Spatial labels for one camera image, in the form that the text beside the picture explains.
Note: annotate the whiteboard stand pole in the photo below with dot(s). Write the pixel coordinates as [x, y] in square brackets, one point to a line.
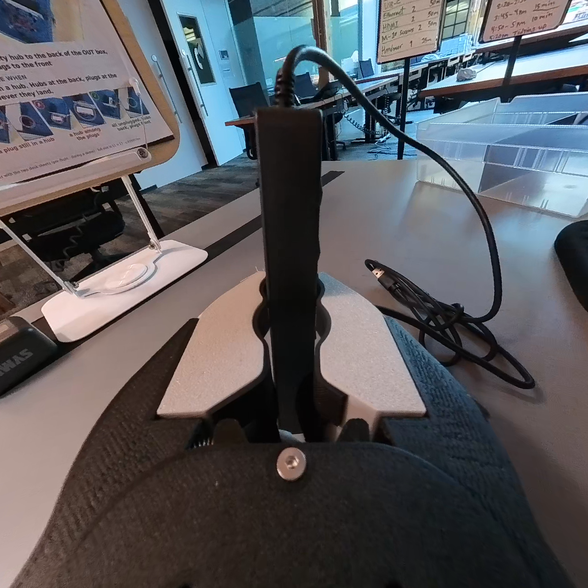
[512, 69]
[403, 110]

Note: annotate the wooden office desk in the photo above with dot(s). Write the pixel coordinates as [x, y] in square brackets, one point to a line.
[239, 121]

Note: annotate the black usb hub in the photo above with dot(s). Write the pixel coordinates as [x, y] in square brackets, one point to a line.
[289, 206]

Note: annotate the black power bank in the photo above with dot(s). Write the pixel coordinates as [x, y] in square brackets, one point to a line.
[23, 353]

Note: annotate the black office chair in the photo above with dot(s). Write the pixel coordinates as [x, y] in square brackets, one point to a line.
[248, 99]
[303, 85]

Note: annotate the instruction sheet on stand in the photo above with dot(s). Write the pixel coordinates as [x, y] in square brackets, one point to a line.
[46, 193]

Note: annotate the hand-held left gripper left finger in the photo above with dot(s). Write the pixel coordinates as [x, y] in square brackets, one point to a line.
[216, 363]

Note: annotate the clear plastic bin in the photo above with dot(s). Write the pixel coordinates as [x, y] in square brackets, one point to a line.
[505, 151]

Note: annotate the long wooden desk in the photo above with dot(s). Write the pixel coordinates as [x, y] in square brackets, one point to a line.
[542, 73]

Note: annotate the grey crumpled cloth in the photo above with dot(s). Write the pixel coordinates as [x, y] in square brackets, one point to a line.
[467, 76]

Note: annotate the white door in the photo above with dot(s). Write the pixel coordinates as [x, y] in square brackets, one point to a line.
[193, 128]

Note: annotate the wooden ceiling post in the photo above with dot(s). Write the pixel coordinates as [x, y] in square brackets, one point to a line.
[320, 41]

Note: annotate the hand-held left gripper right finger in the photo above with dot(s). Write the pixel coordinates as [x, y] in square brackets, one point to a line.
[367, 363]

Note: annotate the dark door poster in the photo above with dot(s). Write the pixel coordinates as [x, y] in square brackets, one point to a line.
[202, 55]

